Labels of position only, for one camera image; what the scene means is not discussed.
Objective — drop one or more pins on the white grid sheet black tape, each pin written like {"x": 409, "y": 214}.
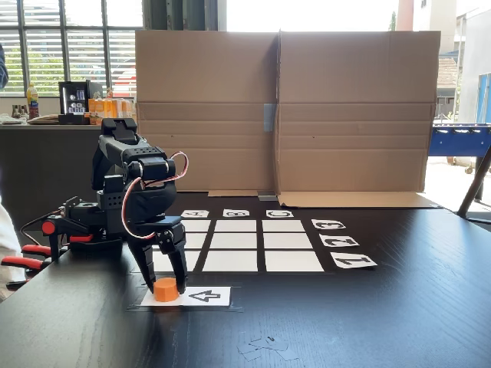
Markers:
{"x": 234, "y": 260}

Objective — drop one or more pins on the paper sheet number 1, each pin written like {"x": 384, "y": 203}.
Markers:
{"x": 353, "y": 260}

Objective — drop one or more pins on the white cloth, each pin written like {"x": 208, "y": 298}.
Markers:
{"x": 11, "y": 119}

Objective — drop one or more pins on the window with blinds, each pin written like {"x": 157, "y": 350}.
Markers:
{"x": 46, "y": 57}

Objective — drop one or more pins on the white arrow paper sheet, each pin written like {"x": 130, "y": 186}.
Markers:
{"x": 225, "y": 298}

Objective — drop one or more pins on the dark metal leg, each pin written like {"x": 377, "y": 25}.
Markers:
{"x": 473, "y": 180}

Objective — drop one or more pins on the paper sheet letter B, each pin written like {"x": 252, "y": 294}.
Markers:
{"x": 236, "y": 213}

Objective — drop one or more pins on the clear tape pieces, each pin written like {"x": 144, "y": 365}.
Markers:
{"x": 268, "y": 345}

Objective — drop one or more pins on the paper sheet number 2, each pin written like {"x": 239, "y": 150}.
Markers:
{"x": 339, "y": 241}

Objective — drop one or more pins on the paper sheet letter A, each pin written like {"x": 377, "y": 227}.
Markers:
{"x": 195, "y": 214}

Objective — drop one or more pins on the brown cardboard screen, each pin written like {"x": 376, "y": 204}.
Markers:
{"x": 345, "y": 115}

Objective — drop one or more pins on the black mini fridge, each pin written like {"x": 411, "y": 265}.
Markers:
{"x": 74, "y": 101}

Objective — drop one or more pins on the grey tape strip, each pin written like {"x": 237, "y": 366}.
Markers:
{"x": 269, "y": 117}
{"x": 267, "y": 196}

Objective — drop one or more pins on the paper sheet number 3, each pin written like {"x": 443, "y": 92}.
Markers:
{"x": 328, "y": 224}

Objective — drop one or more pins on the paper sheet letter C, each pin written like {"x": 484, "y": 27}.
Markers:
{"x": 280, "y": 214}

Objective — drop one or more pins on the blue foosball table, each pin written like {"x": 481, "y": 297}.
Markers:
{"x": 460, "y": 145}

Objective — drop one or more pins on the grey counter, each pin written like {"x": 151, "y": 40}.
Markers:
{"x": 46, "y": 168}

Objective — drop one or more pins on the round orange token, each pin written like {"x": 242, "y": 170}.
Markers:
{"x": 166, "y": 291}

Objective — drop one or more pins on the orange juice carton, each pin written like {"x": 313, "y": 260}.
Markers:
{"x": 94, "y": 111}
{"x": 107, "y": 109}
{"x": 123, "y": 108}

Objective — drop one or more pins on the red black table clamp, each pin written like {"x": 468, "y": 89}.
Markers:
{"x": 57, "y": 230}

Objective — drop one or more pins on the yellow drink bottle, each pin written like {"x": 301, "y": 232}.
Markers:
{"x": 32, "y": 101}

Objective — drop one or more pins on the brown paper tray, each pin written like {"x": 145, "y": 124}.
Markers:
{"x": 44, "y": 119}

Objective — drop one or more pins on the small dark bottles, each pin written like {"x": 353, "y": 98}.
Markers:
{"x": 20, "y": 112}

